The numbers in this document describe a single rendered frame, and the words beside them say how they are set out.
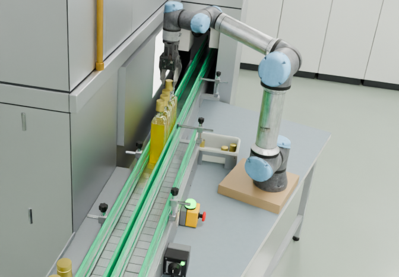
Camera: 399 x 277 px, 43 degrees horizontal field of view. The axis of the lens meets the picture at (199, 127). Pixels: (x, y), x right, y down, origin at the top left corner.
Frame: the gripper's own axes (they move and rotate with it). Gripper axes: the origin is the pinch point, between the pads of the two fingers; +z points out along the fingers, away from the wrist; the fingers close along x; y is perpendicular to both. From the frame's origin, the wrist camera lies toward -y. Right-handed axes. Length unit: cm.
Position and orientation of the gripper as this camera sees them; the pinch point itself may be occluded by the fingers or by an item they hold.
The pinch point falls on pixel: (168, 82)
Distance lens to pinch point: 222.5
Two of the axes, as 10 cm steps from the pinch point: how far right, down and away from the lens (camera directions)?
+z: -0.9, 8.9, 4.4
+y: -1.6, 4.2, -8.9
